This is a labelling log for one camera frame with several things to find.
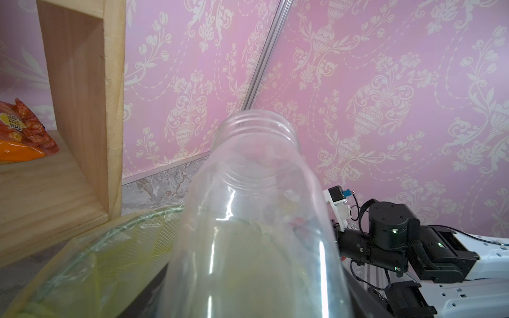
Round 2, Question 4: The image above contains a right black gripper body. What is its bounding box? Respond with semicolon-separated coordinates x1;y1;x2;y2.
333;224;409;276

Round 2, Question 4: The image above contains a grey mesh trash bin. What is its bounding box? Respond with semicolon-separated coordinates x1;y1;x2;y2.
0;204;188;318

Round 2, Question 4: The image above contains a red lid glass jar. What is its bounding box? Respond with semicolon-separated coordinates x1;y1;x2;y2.
156;110;353;317

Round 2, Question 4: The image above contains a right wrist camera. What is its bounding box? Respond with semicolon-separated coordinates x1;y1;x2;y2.
323;185;351;231

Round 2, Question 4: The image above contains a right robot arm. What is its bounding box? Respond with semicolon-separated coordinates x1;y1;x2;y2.
334;200;508;317

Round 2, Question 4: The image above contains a wooden two-tier shelf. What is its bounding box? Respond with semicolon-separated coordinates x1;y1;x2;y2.
1;1;126;266

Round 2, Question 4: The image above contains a yellow plastic bin liner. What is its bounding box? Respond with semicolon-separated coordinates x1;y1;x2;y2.
23;206;188;318

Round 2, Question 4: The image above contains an orange snack bag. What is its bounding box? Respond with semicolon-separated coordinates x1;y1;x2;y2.
1;99;60;164

